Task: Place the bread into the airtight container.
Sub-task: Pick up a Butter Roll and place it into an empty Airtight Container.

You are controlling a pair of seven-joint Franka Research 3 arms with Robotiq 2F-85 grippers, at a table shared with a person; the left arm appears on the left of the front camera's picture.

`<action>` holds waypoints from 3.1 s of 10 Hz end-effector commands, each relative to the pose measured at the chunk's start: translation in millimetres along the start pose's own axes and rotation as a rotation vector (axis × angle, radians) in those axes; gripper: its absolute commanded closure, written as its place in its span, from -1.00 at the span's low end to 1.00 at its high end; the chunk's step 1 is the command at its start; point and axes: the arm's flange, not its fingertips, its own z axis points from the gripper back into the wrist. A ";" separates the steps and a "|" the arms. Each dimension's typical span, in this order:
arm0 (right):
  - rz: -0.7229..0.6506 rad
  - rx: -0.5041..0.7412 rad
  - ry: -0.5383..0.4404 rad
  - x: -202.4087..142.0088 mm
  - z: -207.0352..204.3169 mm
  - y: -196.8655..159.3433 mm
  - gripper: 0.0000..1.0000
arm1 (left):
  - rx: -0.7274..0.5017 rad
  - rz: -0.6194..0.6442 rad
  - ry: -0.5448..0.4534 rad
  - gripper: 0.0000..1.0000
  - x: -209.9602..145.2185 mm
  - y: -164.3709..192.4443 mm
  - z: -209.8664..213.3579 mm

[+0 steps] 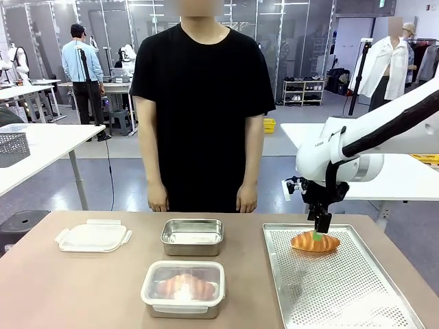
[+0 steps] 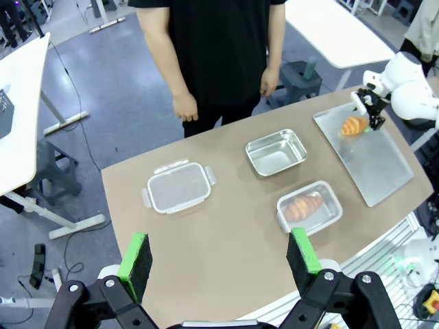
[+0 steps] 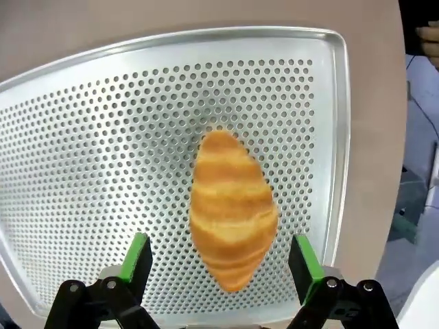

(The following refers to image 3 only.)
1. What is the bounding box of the perforated metal baking tray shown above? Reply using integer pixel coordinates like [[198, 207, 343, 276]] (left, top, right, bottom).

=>
[[0, 26, 351, 318]]

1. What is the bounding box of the person's left hand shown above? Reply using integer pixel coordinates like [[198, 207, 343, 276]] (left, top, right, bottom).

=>
[[415, 19, 439, 66]]

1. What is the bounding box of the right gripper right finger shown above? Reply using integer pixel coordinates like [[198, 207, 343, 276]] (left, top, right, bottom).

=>
[[285, 234, 401, 329]]

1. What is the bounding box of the golden croissant bread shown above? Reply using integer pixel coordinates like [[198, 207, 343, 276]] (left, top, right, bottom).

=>
[[189, 130, 279, 293]]

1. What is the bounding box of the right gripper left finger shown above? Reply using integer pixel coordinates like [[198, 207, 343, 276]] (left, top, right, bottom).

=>
[[49, 232, 159, 329]]

